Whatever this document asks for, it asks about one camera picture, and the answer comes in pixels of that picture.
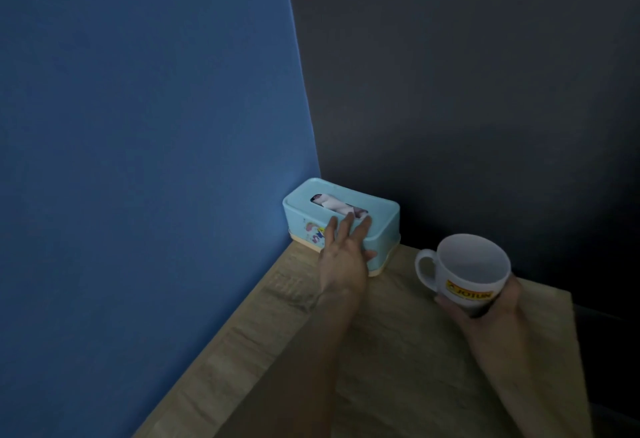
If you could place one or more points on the person's right hand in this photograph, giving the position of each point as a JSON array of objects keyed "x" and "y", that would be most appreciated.
[{"x": 492, "y": 323}]

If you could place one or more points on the person's left hand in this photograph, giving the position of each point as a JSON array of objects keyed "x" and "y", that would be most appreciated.
[{"x": 345, "y": 263}]

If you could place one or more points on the white mug yellow label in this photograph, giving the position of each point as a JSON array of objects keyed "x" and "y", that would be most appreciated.
[{"x": 470, "y": 273}]

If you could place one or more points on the person's left forearm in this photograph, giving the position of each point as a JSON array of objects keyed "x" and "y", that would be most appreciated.
[{"x": 295, "y": 377}]

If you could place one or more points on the teal tissue box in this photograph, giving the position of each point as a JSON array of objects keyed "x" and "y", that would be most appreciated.
[{"x": 380, "y": 238}]

